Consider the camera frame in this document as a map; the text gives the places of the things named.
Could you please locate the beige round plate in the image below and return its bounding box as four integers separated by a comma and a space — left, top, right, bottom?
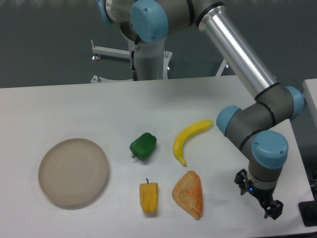
38, 138, 109, 209

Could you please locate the yellow bell pepper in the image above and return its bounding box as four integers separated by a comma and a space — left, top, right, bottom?
139, 178, 159, 215

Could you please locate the yellow banana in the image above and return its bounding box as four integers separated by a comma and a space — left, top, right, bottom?
173, 119, 213, 167

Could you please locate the green bell pepper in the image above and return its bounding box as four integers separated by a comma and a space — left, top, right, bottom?
129, 132, 157, 161

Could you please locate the white side table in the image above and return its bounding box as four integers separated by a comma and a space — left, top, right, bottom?
303, 79, 317, 120

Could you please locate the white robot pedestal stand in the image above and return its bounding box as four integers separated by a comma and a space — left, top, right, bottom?
91, 23, 233, 83

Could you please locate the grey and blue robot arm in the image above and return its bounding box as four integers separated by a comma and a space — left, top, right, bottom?
97, 0, 304, 219

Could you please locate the black device at table edge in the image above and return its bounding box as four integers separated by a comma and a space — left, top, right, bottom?
298, 201, 317, 227

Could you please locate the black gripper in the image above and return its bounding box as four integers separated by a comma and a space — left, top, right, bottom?
234, 169, 283, 220

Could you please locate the orange pumpkin slice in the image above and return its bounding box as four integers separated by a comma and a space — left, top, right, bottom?
172, 171, 203, 220

